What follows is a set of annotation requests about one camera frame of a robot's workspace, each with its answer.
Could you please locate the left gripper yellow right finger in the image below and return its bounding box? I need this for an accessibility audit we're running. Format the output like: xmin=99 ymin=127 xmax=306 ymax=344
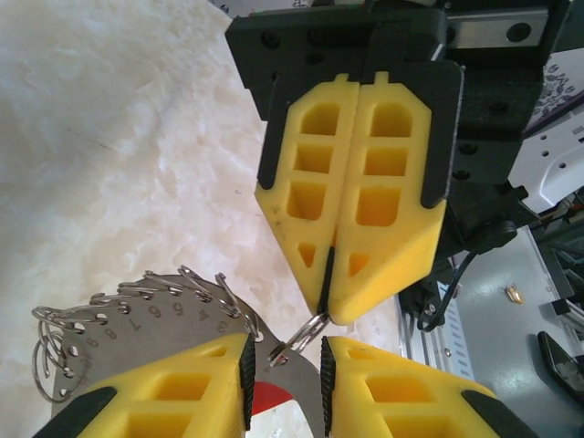
xmin=319 ymin=335 xmax=542 ymax=438

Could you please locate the numbered metal keyring plate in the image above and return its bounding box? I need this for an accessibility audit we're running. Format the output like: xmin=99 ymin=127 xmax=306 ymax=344
xmin=47 ymin=273 xmax=323 ymax=438

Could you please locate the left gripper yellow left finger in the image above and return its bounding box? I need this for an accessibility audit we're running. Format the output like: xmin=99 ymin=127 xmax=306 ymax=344
xmin=38 ymin=331 xmax=257 ymax=438

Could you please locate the black cable with plug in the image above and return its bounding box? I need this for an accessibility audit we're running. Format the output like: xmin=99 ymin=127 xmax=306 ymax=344
xmin=417 ymin=221 xmax=519 ymax=339

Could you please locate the flat black object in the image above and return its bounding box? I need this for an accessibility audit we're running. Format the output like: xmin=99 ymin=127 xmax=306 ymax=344
xmin=537 ymin=330 xmax=584 ymax=407

